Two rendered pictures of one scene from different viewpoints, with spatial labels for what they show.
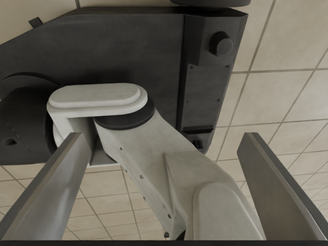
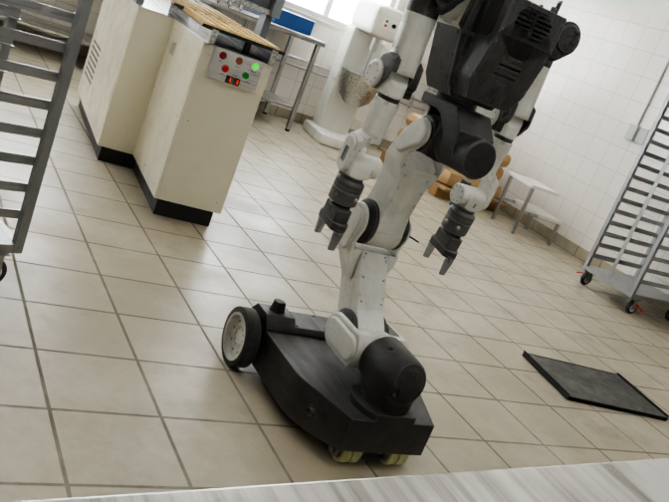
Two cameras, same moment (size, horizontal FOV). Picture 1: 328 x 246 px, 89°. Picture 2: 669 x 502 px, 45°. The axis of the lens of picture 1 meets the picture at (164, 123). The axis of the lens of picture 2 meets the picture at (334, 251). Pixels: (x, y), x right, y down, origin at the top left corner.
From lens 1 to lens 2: 2.34 m
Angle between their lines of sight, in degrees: 52
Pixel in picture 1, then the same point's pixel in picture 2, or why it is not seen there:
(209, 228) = (348, 234)
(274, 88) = not seen: hidden behind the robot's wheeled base
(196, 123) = not seen: hidden behind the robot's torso
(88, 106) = (346, 327)
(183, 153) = (345, 274)
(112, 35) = (297, 360)
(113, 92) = (334, 331)
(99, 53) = (314, 368)
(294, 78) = not seen: hidden behind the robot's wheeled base
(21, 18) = (312, 461)
